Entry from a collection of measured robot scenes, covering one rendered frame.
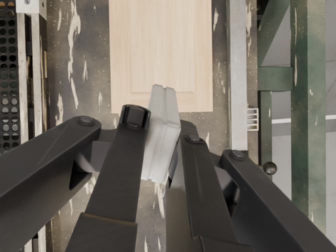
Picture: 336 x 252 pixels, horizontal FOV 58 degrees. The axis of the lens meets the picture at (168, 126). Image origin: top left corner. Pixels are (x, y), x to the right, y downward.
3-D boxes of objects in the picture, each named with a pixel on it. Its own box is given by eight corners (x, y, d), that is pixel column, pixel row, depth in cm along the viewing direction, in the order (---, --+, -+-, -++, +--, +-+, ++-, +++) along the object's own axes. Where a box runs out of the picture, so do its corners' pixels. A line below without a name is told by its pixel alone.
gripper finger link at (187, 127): (178, 159, 12) (250, 175, 12) (174, 116, 16) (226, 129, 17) (168, 191, 12) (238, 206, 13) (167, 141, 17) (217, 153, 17)
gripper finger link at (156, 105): (149, 182, 14) (133, 178, 14) (153, 127, 21) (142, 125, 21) (165, 123, 13) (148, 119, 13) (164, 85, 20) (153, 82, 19)
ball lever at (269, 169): (242, 156, 94) (280, 161, 83) (242, 169, 94) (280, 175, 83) (233, 158, 92) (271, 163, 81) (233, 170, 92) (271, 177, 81)
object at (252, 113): (254, 108, 97) (258, 108, 94) (255, 130, 98) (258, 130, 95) (242, 108, 97) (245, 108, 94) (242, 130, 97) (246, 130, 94)
